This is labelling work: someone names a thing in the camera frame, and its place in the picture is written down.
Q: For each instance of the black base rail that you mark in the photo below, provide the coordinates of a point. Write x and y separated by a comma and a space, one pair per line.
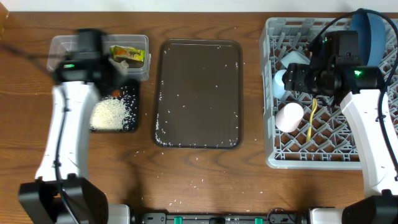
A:
275, 216

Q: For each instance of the clear plastic bin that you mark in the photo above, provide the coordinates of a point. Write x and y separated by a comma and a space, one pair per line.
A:
64, 44

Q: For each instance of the white rice pile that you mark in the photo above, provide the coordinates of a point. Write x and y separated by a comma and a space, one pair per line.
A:
110, 115

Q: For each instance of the light blue cup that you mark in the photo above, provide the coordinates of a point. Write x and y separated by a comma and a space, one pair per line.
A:
278, 84

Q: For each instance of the dark brown serving tray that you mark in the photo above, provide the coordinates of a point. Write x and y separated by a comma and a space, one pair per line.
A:
199, 97

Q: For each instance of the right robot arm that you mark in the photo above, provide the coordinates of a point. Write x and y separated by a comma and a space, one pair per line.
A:
358, 92

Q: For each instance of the pink cup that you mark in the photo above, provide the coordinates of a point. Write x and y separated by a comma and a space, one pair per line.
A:
289, 117

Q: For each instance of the white tissue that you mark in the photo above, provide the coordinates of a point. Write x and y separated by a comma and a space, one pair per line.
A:
123, 64

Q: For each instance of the black rectangular tray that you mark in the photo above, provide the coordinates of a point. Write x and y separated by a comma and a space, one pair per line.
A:
130, 105

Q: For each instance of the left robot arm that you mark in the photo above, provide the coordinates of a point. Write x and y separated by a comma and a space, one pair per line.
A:
61, 191

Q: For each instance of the dark blue plate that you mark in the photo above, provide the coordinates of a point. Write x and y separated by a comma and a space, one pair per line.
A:
371, 37

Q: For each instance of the orange carrot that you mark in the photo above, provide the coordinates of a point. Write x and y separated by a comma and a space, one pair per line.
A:
116, 93

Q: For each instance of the light blue bowl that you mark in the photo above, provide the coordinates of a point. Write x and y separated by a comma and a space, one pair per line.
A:
294, 57

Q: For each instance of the grey dishwasher rack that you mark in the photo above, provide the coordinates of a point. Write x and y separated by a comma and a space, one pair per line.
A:
332, 146

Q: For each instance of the yellow plastic spoon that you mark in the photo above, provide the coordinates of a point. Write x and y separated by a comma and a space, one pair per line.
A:
314, 108

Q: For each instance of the yellow snack wrapper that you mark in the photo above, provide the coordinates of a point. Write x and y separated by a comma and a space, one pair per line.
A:
119, 53

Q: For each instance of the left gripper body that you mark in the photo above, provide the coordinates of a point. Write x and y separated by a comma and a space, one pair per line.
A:
112, 76

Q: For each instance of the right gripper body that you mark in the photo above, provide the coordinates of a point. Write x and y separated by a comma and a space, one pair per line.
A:
305, 79

